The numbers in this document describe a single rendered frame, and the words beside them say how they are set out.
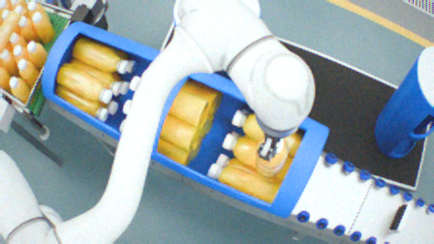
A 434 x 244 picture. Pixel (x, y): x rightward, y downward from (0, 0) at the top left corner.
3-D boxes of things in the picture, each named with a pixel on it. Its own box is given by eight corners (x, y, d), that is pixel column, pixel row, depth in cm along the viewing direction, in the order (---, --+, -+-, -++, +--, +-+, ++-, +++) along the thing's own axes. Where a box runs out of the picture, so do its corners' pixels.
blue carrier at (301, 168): (280, 228, 171) (296, 205, 145) (49, 110, 184) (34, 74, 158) (319, 149, 181) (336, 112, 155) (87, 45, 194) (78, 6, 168)
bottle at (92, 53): (75, 59, 178) (119, 79, 175) (69, 54, 171) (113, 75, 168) (84, 40, 179) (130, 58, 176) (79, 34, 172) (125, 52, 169)
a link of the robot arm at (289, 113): (322, 109, 100) (275, 51, 103) (332, 81, 85) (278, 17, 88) (275, 148, 99) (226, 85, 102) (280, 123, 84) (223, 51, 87)
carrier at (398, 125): (365, 135, 261) (397, 169, 255) (406, 77, 176) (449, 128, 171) (391, 95, 266) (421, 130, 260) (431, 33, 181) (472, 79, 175)
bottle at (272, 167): (286, 173, 148) (293, 157, 129) (257, 180, 148) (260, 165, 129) (281, 145, 150) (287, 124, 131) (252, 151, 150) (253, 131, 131)
